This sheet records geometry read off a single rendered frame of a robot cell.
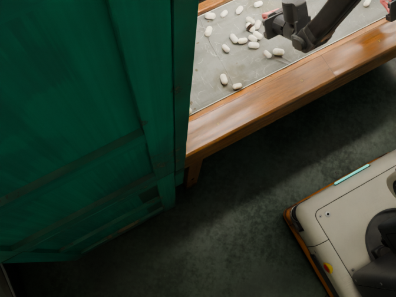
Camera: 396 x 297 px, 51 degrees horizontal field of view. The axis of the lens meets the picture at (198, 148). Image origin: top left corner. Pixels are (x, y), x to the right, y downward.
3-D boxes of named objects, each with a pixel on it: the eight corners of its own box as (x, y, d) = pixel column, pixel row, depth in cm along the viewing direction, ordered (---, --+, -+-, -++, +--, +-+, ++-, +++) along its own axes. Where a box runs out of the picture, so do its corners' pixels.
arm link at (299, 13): (303, 53, 113) (327, 40, 115) (298, 13, 106) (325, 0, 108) (277, 40, 122) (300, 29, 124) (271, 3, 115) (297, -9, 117)
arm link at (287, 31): (295, 48, 118) (312, 39, 119) (292, 25, 114) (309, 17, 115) (281, 40, 124) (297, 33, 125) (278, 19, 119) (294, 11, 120)
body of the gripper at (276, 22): (260, 19, 124) (274, 26, 119) (289, 5, 126) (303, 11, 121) (264, 38, 128) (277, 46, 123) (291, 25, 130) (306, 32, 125)
